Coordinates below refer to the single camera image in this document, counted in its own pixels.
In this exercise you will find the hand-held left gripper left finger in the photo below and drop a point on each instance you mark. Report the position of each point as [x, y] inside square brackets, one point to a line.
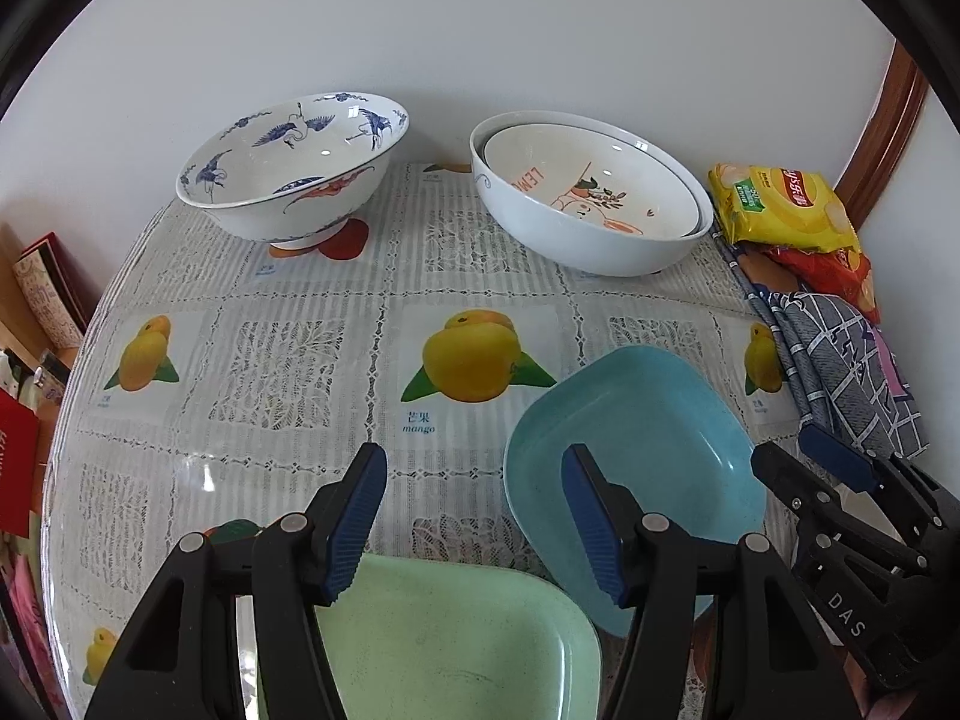
[352, 525]

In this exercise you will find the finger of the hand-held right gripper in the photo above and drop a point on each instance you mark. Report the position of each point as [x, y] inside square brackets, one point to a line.
[795, 484]
[836, 456]

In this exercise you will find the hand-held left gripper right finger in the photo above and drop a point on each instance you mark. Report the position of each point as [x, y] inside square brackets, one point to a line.
[592, 532]

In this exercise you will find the light blue square plate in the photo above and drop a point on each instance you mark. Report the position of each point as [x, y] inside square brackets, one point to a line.
[652, 420]

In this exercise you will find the light green square plate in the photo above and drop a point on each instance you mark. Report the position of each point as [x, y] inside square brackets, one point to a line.
[450, 637]

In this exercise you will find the grey checked cloth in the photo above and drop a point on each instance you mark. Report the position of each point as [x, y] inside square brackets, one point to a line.
[832, 360]

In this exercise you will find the fruit print lace tablecloth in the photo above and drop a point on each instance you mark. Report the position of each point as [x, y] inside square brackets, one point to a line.
[300, 360]

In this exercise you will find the red chips bag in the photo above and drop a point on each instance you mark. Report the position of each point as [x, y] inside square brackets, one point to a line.
[840, 274]

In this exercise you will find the yellow chips bag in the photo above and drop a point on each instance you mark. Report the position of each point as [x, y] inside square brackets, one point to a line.
[787, 202]

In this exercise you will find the large white bowl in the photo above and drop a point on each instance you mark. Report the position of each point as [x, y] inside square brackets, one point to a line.
[525, 217]

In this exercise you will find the orange print white bowl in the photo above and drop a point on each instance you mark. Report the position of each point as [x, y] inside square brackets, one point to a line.
[637, 195]

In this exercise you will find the pink floral cloth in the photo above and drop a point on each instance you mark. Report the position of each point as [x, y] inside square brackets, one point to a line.
[26, 615]

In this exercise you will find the red paper bag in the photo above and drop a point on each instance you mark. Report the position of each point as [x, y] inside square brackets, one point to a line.
[15, 465]

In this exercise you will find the blue crane patterned bowl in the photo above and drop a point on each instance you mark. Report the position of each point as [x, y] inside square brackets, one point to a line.
[300, 165]

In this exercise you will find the maroon patterned box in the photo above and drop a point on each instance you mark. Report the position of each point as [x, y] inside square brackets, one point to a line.
[52, 292]

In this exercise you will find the brown wooden door frame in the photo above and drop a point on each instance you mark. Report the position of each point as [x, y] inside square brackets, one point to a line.
[889, 127]

